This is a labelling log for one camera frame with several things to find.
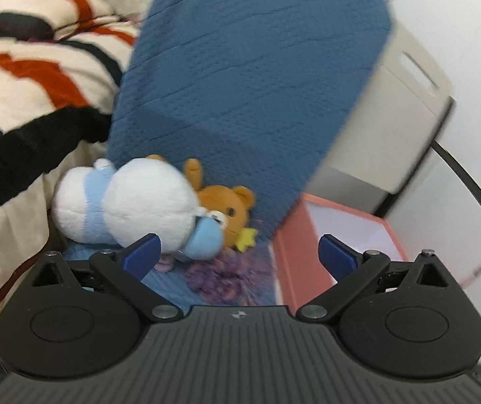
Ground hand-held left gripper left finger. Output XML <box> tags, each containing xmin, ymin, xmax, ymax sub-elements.
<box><xmin>30</xmin><ymin>233</ymin><xmax>182</xmax><ymax>325</ymax></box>

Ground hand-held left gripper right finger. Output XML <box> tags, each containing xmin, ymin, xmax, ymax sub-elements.
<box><xmin>295</xmin><ymin>233</ymin><xmax>456</xmax><ymax>325</ymax></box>

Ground pink cardboard box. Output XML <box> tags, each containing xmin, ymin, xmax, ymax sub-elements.
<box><xmin>272</xmin><ymin>194</ymin><xmax>410</xmax><ymax>316</ymax></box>

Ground white plush with blue scarf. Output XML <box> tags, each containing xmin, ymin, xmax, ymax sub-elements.
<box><xmin>51</xmin><ymin>156</ymin><xmax>226</xmax><ymax>262</ymax></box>

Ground purple fabric flower bundle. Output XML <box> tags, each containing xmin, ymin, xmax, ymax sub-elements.
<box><xmin>154</xmin><ymin>219</ymin><xmax>275</xmax><ymax>308</ymax></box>

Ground brown bear plush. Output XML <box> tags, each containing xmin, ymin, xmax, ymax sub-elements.
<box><xmin>146</xmin><ymin>154</ymin><xmax>260</xmax><ymax>253</ymax></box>

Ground beige chair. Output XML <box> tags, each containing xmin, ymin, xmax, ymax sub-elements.
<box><xmin>308</xmin><ymin>21</ymin><xmax>454</xmax><ymax>194</ymax></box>

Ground black curved tube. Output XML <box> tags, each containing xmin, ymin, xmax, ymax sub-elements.
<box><xmin>432</xmin><ymin>141</ymin><xmax>481</xmax><ymax>249</ymax></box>

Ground striped fleece blanket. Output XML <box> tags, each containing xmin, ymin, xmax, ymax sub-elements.
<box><xmin>0</xmin><ymin>0</ymin><xmax>140</xmax><ymax>325</ymax></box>

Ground blue quilted cover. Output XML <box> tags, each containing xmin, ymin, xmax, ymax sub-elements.
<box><xmin>106</xmin><ymin>0</ymin><xmax>393</xmax><ymax>245</ymax></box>

